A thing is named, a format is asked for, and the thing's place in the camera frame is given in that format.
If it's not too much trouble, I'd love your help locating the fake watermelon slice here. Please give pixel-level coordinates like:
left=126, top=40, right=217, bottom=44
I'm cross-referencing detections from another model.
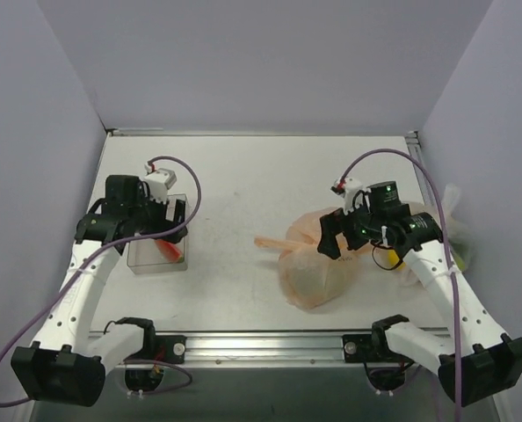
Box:
left=155, top=239, right=185, bottom=264

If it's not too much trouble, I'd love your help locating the orange plastic shopping bag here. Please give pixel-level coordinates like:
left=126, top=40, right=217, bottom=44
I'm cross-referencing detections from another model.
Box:
left=254, top=207, right=371, bottom=310

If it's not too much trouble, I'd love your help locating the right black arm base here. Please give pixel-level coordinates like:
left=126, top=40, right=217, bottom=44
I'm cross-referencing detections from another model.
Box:
left=342, top=332, right=420, bottom=397

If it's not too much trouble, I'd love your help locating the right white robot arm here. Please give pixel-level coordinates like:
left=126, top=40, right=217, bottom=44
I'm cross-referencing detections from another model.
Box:
left=317, top=178, right=522, bottom=407

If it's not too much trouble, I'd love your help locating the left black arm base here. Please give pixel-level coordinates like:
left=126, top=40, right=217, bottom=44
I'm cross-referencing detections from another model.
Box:
left=114, top=334, right=193, bottom=399

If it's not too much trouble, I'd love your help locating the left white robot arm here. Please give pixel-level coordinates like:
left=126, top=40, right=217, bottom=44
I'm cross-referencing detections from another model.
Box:
left=11, top=169, right=187, bottom=407

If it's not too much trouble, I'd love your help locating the clear bag of fruits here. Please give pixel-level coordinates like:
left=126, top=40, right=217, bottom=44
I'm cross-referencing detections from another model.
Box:
left=383, top=183, right=475, bottom=289

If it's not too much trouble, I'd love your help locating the clear plastic fruit box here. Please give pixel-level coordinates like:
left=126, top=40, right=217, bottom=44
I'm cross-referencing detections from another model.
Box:
left=127, top=193, right=189, bottom=275

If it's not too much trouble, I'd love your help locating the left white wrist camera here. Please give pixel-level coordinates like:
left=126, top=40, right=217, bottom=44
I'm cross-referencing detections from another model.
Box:
left=143, top=164, right=177, bottom=204

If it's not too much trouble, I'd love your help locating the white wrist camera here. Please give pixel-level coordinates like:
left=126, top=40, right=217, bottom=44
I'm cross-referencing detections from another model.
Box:
left=143, top=164, right=177, bottom=204
left=330, top=177, right=368, bottom=215

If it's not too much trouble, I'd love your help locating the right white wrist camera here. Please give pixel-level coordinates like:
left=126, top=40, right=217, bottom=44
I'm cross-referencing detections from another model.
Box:
left=330, top=177, right=368, bottom=215

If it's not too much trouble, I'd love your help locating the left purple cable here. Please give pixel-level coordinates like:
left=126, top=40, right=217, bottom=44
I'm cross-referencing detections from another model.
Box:
left=0, top=156, right=203, bottom=405

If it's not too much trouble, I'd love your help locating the purple cable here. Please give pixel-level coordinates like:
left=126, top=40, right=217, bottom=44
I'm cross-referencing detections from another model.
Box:
left=0, top=156, right=203, bottom=405
left=339, top=149, right=462, bottom=422

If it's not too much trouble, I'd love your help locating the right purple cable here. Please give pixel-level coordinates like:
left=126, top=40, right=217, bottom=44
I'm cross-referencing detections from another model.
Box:
left=339, top=149, right=462, bottom=422

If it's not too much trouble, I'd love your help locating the aluminium right side rail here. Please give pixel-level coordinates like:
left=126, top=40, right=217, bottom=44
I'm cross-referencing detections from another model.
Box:
left=404, top=130, right=482, bottom=331

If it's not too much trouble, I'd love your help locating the aluminium rail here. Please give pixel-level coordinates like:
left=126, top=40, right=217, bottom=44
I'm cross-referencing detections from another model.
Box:
left=404, top=130, right=482, bottom=331
left=28, top=329, right=502, bottom=369

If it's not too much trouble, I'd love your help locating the aluminium front rail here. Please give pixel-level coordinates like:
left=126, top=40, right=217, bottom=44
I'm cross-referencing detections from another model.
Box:
left=28, top=329, right=502, bottom=369

